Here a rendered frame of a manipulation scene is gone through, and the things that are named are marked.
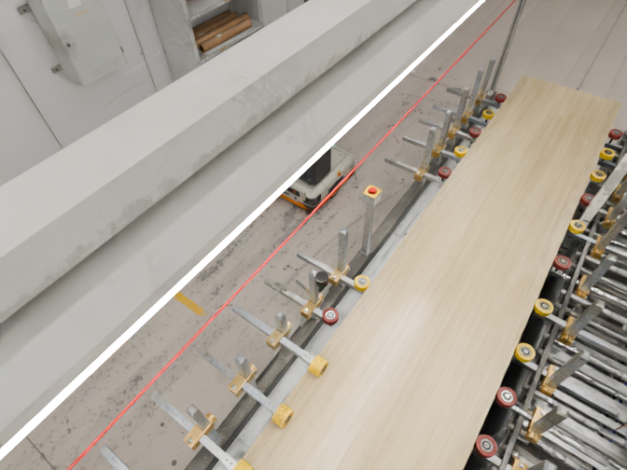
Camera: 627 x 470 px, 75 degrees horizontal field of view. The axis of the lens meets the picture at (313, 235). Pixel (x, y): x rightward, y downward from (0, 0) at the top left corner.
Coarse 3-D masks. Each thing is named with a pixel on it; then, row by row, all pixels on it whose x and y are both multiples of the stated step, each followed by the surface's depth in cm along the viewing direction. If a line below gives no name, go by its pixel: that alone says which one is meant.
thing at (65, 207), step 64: (320, 0) 54; (384, 0) 57; (256, 64) 44; (320, 64) 51; (128, 128) 38; (192, 128) 38; (0, 192) 33; (64, 192) 33; (128, 192) 35; (0, 256) 29; (64, 256) 33; (0, 320) 31
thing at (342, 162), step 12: (336, 156) 366; (348, 156) 366; (336, 168) 356; (348, 168) 367; (300, 180) 348; (324, 180) 347; (336, 180) 358; (288, 192) 354; (312, 192) 339; (324, 192) 349; (300, 204) 354; (312, 204) 345
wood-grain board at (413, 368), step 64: (512, 128) 286; (576, 128) 284; (448, 192) 248; (512, 192) 247; (576, 192) 245; (448, 256) 218; (512, 256) 217; (384, 320) 196; (448, 320) 195; (512, 320) 194; (320, 384) 177; (384, 384) 177; (448, 384) 176; (256, 448) 162; (320, 448) 162; (384, 448) 161; (448, 448) 161
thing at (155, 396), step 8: (160, 400) 169; (168, 408) 167; (176, 416) 165; (184, 424) 163; (192, 424) 163; (200, 440) 159; (208, 440) 159; (208, 448) 157; (216, 448) 157; (216, 456) 156; (224, 456) 155; (224, 464) 154; (232, 464) 154
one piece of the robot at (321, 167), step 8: (328, 152) 331; (320, 160) 326; (328, 160) 338; (312, 168) 325; (320, 168) 332; (328, 168) 344; (304, 176) 338; (312, 176) 332; (320, 176) 338; (312, 184) 339
